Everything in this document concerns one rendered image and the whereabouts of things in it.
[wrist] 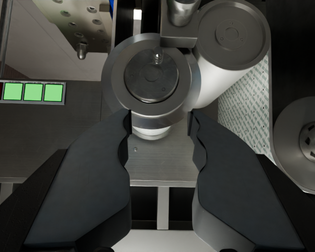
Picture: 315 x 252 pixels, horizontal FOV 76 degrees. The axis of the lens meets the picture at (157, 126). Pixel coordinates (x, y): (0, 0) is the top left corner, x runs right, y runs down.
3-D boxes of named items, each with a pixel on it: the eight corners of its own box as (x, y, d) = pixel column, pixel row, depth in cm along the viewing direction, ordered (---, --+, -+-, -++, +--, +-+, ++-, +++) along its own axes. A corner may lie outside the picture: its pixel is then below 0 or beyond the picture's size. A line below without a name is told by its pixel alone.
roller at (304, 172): (361, 97, 31) (371, 192, 29) (267, 122, 56) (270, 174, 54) (270, 94, 30) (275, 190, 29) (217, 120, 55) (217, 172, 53)
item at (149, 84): (115, 87, 27) (137, 40, 28) (117, 92, 29) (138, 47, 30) (166, 109, 27) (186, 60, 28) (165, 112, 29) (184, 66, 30)
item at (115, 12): (120, -58, 33) (114, 49, 31) (133, 29, 56) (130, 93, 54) (117, -58, 33) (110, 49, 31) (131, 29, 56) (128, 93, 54)
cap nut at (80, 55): (86, 43, 62) (85, 57, 61) (89, 49, 66) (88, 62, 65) (74, 42, 62) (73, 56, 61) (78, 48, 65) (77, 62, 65)
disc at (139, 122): (203, 36, 31) (199, 132, 29) (202, 37, 31) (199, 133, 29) (105, 28, 30) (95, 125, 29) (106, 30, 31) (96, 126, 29)
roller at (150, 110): (193, 41, 30) (190, 119, 28) (173, 93, 55) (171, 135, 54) (114, 36, 29) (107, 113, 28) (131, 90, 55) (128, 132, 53)
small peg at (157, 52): (165, 54, 25) (154, 57, 25) (163, 63, 28) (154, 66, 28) (161, 43, 25) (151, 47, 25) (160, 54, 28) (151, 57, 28)
